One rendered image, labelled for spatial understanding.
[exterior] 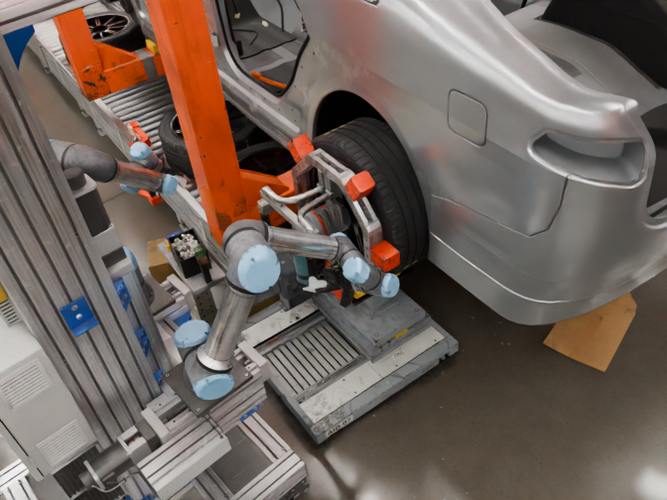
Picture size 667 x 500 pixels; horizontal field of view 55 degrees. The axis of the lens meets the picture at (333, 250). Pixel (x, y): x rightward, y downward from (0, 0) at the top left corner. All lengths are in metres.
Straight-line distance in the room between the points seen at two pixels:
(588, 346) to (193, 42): 2.25
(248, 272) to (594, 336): 2.11
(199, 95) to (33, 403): 1.30
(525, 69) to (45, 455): 1.79
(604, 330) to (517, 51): 1.85
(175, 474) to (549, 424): 1.66
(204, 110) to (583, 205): 1.50
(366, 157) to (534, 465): 1.46
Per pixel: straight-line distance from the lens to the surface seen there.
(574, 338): 3.38
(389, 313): 3.11
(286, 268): 3.12
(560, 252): 2.09
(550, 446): 3.02
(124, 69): 4.69
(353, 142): 2.50
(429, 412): 3.04
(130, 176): 2.35
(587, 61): 3.43
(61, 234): 1.83
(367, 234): 2.42
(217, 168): 2.84
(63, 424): 2.16
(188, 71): 2.61
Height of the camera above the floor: 2.54
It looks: 42 degrees down
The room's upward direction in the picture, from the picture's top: 7 degrees counter-clockwise
